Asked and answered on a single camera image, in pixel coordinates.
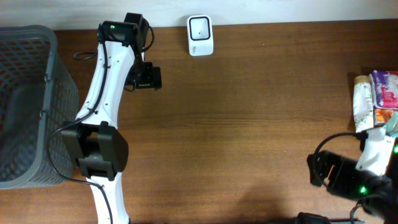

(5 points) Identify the grey plastic mesh basket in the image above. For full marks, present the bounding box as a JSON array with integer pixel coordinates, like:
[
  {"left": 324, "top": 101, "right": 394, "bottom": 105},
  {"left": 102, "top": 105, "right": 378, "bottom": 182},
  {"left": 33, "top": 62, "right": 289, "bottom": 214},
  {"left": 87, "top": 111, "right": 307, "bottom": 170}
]
[{"left": 1, "top": 25, "right": 80, "bottom": 190}]

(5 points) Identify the teal toilet tissue pack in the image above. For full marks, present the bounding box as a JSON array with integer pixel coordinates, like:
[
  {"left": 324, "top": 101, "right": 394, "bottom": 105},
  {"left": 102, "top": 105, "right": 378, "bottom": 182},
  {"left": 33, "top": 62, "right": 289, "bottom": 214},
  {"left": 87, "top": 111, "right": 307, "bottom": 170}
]
[{"left": 384, "top": 112, "right": 398, "bottom": 138}]

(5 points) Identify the white barcode scanner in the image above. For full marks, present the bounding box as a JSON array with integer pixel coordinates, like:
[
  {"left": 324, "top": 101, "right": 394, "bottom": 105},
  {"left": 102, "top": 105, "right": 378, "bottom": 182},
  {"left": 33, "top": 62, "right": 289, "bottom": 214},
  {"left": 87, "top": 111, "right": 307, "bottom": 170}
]
[{"left": 187, "top": 15, "right": 214, "bottom": 57}]

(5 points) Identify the white tube with gold cap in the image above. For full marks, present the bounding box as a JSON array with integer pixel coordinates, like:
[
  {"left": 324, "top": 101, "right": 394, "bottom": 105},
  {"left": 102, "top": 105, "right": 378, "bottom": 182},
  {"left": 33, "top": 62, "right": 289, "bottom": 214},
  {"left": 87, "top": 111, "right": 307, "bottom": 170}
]
[{"left": 353, "top": 75, "right": 374, "bottom": 133}]

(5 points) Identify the purple red tissue pack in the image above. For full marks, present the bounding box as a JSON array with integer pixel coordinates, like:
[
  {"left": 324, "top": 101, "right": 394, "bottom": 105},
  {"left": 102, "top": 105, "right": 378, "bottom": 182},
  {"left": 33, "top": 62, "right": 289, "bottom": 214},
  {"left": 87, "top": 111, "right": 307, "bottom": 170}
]
[{"left": 369, "top": 70, "right": 397, "bottom": 110}]

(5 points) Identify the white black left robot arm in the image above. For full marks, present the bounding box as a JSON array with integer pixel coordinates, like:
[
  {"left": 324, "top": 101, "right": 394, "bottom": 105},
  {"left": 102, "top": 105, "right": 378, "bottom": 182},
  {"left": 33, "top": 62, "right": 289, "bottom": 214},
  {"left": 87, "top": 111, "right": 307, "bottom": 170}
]
[{"left": 59, "top": 12, "right": 162, "bottom": 223}]

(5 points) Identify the orange tissue packet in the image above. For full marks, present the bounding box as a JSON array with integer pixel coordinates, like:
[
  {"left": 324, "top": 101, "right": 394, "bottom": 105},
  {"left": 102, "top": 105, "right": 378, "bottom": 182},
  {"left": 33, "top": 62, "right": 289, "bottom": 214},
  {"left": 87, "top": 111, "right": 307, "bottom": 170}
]
[{"left": 374, "top": 108, "right": 397, "bottom": 126}]

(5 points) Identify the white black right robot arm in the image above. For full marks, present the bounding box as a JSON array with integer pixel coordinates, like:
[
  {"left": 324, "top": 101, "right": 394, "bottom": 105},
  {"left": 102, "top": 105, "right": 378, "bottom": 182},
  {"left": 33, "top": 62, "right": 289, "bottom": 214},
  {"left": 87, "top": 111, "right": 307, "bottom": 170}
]
[{"left": 307, "top": 127, "right": 397, "bottom": 223}]

